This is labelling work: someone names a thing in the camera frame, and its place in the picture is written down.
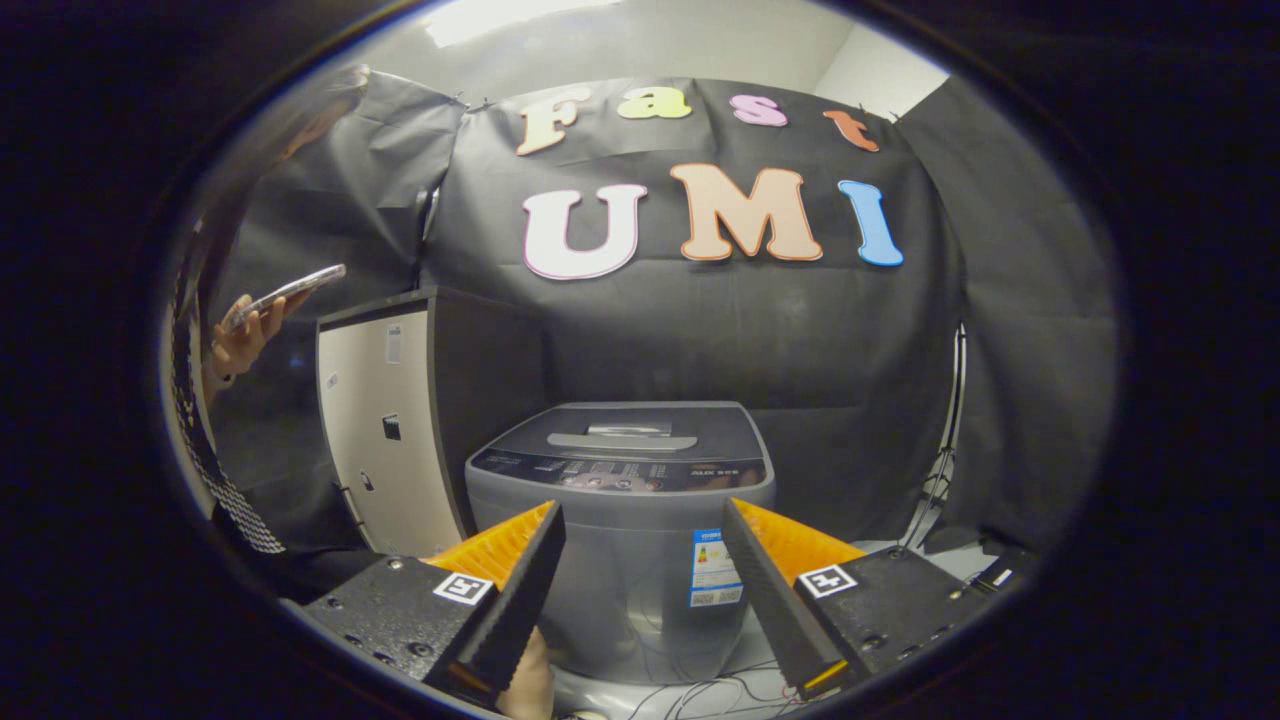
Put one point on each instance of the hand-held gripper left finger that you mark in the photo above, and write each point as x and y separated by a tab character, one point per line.
520	595

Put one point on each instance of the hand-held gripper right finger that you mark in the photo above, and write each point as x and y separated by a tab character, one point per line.
772	600

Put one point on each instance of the grey washing machine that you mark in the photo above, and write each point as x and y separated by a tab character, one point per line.
620	570

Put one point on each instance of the dark washing machine lid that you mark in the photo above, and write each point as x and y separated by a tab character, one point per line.
700	430

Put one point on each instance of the black and cream cabinet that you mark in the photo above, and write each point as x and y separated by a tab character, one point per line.
375	450

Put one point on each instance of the black box with white label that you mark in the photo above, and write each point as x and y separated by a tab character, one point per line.
1000	572

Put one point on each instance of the black backdrop cloth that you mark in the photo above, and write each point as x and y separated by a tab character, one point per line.
800	350

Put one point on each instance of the backdrop stand tripod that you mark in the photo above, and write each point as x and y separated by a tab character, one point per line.
955	390

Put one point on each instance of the metal backdrop stand pole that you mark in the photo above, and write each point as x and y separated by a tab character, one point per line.
428	230

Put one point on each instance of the smartphone in clear case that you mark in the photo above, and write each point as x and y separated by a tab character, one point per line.
290	292

